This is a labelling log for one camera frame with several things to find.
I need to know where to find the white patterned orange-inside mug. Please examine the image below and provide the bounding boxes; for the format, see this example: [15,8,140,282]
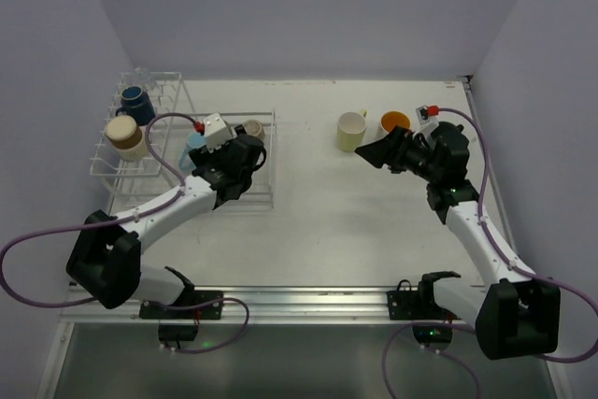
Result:
[376,111,411,140]

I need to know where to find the pale yellow mug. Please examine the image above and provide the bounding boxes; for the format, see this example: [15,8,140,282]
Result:
[336,109,367,152]

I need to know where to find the light blue mug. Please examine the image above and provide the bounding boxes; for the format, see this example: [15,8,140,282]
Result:
[178,132,205,172]

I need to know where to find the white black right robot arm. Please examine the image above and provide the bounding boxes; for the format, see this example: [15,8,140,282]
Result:
[355,121,561,360]

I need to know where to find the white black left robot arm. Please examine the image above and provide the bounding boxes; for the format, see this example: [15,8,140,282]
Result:
[66,134,267,309]

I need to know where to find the speckled beige small cup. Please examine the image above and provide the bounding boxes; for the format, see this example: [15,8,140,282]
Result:
[243,120,265,141]

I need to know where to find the cream brown mug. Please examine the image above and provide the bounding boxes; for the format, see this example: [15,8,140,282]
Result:
[105,115,149,163]

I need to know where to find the dark blue mug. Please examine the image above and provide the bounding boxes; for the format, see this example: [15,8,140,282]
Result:
[115,85,156,126]

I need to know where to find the clear glass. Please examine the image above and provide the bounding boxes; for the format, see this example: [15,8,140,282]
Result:
[134,67,153,90]

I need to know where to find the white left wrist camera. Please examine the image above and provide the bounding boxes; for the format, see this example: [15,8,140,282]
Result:
[198,112,235,151]

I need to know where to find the white wire dish rack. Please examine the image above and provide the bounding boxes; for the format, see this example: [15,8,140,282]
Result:
[155,109,277,212]

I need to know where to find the white wire plate rack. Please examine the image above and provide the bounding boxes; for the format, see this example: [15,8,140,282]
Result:
[88,70,200,207]

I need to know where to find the aluminium mounting rail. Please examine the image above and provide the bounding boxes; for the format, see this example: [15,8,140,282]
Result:
[58,282,496,325]

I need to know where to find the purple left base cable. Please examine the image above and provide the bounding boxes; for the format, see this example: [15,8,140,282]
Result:
[161,298,251,354]

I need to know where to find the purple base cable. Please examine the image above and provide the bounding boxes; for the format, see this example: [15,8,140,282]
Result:
[381,321,482,399]
[161,298,251,354]

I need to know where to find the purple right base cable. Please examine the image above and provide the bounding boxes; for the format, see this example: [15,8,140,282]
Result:
[381,321,482,399]

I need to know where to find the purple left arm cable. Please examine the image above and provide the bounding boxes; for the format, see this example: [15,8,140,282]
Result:
[0,113,206,309]

